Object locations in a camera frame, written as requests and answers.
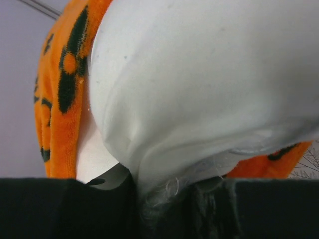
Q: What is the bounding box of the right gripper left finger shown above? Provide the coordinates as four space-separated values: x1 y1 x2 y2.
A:
0 165 139 239

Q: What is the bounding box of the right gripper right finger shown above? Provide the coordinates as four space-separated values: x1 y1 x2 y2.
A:
174 178 319 239

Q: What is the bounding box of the white pillow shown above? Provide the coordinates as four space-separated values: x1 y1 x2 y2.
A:
76 0 319 204

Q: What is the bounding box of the orange patterned pillowcase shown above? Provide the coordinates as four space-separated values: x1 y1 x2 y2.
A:
34 0 313 179

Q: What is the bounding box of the floral table mat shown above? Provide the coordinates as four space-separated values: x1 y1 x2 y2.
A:
289 140 319 180

